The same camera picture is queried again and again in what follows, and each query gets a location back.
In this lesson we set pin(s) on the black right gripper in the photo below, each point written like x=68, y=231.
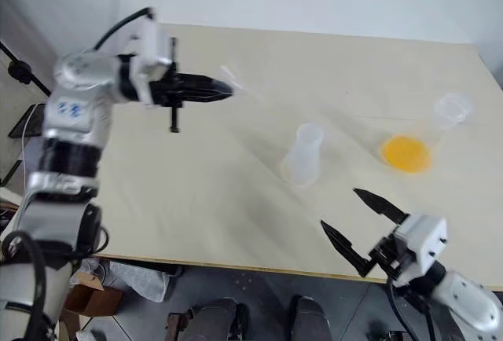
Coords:
x=391, y=252

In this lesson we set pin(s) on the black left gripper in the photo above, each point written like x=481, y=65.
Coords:
x=169, y=89

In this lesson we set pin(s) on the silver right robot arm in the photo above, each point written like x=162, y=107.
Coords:
x=467, y=298

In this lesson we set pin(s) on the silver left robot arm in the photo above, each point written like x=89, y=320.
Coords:
x=70, y=113

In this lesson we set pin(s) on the clear cup with orange liquid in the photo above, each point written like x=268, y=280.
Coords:
x=408, y=152

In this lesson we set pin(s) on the clear plastic bottle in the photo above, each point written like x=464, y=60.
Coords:
x=304, y=152

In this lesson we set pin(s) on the dark rounded shape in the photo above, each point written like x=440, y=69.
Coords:
x=310, y=319

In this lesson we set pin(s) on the black tripod stand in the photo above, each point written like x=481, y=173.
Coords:
x=19, y=70

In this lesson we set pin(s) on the clear plastic bag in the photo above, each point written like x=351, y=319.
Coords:
x=133, y=278

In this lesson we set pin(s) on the brown cardboard box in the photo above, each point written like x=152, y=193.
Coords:
x=94, y=301

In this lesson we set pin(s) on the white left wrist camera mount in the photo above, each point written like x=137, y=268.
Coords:
x=156, y=50

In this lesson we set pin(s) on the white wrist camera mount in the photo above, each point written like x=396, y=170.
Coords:
x=156, y=50
x=426, y=239

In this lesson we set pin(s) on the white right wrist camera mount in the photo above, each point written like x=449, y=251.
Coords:
x=426, y=239

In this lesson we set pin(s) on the black shelf frame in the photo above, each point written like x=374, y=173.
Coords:
x=27, y=125

